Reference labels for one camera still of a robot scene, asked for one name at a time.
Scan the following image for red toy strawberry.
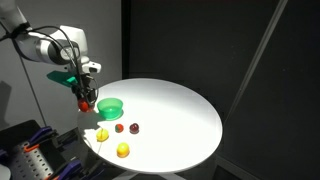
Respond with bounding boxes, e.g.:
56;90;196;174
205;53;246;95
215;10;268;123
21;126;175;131
115;124;124;133

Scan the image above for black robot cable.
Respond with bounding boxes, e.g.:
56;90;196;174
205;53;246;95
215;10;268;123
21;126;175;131
0;25;100;105

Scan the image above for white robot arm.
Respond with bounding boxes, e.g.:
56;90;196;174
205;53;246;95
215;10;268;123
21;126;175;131
0;0;101;101

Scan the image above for round white table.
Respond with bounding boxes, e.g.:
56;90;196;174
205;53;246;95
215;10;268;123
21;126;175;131
77;78;222;174

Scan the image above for yellow toy lemon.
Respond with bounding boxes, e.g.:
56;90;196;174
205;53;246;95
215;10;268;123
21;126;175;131
96;128;109;142

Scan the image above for perforated metal plate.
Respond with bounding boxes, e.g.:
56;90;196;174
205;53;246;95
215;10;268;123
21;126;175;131
9;142;53;180

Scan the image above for green plastic bowl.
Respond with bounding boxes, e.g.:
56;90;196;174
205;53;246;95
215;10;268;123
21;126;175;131
97;98;123;120

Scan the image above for purple orange clamp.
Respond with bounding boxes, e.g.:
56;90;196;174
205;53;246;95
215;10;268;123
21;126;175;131
23;126;57;152

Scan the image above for orange-yellow toy fruit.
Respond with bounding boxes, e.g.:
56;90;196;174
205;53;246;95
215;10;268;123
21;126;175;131
116;142;130;158

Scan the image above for purple black clamp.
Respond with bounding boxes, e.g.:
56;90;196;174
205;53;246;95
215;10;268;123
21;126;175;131
44;159;104;180

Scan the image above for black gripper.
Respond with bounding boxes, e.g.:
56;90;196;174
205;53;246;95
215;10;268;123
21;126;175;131
71;74;94;97

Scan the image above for dark purple toy plum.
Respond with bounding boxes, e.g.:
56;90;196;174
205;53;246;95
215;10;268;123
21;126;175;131
129;123;139;134

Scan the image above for red toy apple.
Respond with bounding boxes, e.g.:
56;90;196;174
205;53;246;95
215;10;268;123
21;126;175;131
78;100;89;112

